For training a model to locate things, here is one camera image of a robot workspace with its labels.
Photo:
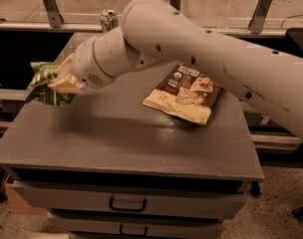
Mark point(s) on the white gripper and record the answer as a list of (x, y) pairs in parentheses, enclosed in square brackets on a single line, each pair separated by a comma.
[(84, 65)]

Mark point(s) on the green jalapeno chip bag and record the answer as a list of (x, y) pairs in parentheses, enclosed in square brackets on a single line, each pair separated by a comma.
[(39, 90)]

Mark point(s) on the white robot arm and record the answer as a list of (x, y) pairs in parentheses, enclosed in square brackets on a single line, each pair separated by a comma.
[(152, 32)]

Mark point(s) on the brown sea salt chip bag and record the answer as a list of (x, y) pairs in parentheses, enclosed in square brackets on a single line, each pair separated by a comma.
[(185, 93)]

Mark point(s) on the grey drawer cabinet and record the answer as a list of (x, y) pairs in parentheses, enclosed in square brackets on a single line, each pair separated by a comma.
[(109, 138)]

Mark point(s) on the upper grey drawer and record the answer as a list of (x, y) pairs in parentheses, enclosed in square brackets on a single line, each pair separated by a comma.
[(128, 200)]

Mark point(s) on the grey drawer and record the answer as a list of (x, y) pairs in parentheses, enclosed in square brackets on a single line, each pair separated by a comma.
[(135, 227), (128, 200)]

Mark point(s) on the lower grey drawer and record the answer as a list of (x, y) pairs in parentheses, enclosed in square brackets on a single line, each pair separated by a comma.
[(135, 227)]

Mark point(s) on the black caster wheel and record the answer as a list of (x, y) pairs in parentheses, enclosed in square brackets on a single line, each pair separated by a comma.
[(298, 213)]

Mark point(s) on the left metal railing bracket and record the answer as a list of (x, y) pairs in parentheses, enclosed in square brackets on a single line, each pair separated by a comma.
[(54, 16)]

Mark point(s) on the right metal railing bracket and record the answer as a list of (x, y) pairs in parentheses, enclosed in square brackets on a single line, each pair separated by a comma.
[(258, 19)]

